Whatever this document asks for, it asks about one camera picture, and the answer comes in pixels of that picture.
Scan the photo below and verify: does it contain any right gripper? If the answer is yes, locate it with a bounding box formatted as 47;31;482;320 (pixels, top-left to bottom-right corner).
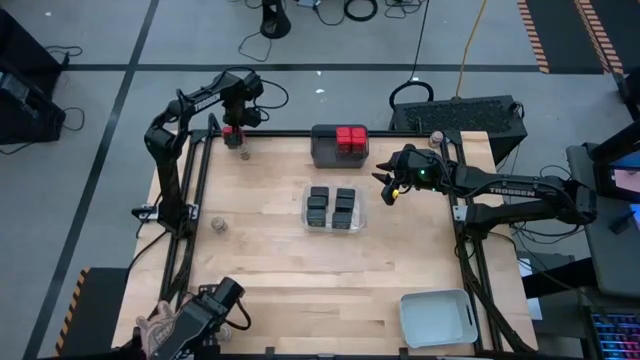
372;144;449;206

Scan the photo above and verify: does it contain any backlit rainbow keyboard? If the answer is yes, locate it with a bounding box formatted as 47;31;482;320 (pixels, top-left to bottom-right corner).
589;312;640;360

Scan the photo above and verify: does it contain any silver table clamp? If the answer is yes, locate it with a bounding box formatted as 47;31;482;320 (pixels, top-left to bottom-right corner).
131;203;168;223

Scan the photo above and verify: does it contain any dark grey plastic bin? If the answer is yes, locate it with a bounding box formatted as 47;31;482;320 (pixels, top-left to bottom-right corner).
310;122;370;169

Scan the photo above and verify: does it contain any black computer monitor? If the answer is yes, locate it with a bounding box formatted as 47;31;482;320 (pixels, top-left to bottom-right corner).
592;122;640;204

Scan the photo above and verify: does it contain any black pedestal stand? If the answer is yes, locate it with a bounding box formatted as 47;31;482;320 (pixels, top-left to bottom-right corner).
259;0;292;40

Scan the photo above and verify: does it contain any black equipment case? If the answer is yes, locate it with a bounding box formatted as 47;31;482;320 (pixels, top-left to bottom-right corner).
0;7;64;76
0;69;67;146

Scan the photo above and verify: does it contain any coiled black cable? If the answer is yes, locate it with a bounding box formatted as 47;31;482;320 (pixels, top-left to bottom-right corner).
343;0;380;23

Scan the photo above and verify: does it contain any small black desk device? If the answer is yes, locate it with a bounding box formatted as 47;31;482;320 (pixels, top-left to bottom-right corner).
608;210;637;236

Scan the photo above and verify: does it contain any grey desk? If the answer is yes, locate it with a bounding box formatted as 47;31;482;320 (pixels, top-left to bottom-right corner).
566;142;640;301

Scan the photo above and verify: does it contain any clear plastic bin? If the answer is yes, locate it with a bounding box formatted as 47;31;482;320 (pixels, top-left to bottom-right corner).
300;183;367;235

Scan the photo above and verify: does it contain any person's hand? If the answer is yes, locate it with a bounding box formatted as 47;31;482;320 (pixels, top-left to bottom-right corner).
134;299;184;359

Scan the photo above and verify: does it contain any white plastic bin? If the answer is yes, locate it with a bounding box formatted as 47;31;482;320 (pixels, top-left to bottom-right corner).
398;288;480;350

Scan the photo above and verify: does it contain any black aluminium table frame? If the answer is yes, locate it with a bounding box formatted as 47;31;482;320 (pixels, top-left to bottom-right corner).
118;112;540;360

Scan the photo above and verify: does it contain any black cable with loop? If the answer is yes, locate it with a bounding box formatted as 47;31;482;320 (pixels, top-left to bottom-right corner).
388;0;435;110

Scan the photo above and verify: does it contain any black hazard-striped floor mat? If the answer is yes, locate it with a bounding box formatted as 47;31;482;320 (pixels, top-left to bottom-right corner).
52;267;130;359
517;0;626;76

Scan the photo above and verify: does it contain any thin black floor cable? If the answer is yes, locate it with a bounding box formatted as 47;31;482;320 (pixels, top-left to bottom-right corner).
237;29;274;64

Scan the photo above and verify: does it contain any black computer tower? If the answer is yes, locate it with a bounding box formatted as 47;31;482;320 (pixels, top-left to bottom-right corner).
388;94;529;165

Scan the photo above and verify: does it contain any yellow cable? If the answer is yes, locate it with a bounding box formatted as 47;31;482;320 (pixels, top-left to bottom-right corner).
453;0;489;100

